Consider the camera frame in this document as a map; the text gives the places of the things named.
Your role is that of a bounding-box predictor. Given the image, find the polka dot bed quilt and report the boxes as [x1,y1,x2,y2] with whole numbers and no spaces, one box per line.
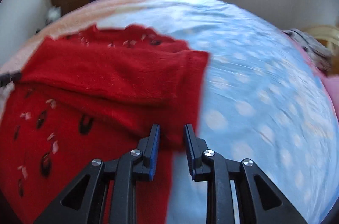
[1,0,338,223]

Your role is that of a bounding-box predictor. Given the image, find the grey patterned pillow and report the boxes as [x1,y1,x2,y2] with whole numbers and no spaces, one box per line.
[283,29,332,73]

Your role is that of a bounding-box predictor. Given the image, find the white paper bag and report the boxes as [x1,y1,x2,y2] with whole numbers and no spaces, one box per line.
[46,6,61,25]

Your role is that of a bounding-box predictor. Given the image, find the red knit sweater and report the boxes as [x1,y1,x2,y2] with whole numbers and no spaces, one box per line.
[1,25,209,223]

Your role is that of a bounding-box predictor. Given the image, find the cream wooden headboard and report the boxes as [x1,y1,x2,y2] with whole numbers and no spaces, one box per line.
[302,25,338,56]

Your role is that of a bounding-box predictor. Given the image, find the pink floral pillow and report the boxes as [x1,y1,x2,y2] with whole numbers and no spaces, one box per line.
[322,75,339,111]

